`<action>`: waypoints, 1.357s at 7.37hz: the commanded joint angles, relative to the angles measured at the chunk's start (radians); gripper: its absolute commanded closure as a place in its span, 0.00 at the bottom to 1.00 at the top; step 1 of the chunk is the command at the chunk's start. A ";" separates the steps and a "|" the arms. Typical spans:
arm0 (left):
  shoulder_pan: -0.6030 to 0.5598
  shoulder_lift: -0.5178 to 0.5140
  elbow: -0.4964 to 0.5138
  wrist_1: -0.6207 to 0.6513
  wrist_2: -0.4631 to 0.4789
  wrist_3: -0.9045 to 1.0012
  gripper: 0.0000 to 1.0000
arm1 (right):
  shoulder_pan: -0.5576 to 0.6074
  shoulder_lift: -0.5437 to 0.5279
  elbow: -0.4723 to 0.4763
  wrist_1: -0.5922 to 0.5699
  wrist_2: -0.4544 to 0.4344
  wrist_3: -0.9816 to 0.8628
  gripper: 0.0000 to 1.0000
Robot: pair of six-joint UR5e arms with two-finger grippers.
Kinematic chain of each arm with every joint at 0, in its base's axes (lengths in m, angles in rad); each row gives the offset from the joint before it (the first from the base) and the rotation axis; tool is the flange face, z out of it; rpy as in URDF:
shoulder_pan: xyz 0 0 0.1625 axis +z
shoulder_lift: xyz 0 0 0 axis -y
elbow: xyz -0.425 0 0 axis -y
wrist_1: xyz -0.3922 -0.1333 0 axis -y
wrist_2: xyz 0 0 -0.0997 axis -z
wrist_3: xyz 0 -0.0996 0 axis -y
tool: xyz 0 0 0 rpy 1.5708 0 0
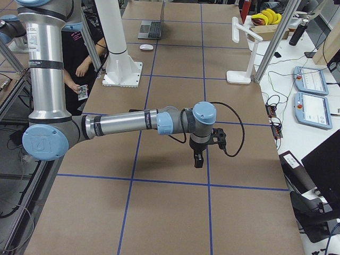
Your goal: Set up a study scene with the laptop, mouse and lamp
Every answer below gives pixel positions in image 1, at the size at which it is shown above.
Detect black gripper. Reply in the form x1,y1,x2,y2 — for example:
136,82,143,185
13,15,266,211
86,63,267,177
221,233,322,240
189,137,207,168

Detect white computer mouse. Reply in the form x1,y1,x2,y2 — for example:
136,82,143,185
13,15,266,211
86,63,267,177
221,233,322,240
139,44,154,51

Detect grey laptop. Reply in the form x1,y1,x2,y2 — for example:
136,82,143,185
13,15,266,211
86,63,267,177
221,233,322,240
138,21,163,40

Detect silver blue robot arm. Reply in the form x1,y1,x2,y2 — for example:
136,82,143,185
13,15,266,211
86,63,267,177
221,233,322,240
18,1,222,168

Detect orange black usb hub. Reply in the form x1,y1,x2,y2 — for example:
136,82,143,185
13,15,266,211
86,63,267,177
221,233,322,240
265,104,277,118

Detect blue teach pendant near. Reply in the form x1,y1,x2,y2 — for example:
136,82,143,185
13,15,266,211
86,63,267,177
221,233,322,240
294,92,333,130

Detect blue teach pendant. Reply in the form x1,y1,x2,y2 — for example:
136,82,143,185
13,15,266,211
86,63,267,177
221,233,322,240
293,66,329,96
294,92,333,130

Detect black monitor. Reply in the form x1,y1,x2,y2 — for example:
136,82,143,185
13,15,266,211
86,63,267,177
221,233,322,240
302,131,339,208

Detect blue teach pendant far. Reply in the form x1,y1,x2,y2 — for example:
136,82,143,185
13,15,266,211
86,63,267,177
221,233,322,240
293,66,329,96

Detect cardboard box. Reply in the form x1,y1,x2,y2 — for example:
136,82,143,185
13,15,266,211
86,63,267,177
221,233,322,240
247,24,289,41

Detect person in black shirt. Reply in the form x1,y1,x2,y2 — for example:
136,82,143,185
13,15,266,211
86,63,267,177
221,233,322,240
62,31,97,115

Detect yellow bananas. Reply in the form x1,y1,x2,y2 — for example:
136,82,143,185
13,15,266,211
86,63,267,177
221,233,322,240
251,8,282,26

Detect black water bottle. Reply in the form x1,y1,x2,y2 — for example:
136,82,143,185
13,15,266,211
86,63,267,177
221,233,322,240
289,19,309,46

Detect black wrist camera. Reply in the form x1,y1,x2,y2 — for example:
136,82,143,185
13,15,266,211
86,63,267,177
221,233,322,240
211,128,227,151

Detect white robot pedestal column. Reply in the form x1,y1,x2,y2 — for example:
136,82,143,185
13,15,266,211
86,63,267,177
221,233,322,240
95,0,143,88

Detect aluminium frame post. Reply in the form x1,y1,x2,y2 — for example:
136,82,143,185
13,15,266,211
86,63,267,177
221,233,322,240
254,0,301,83

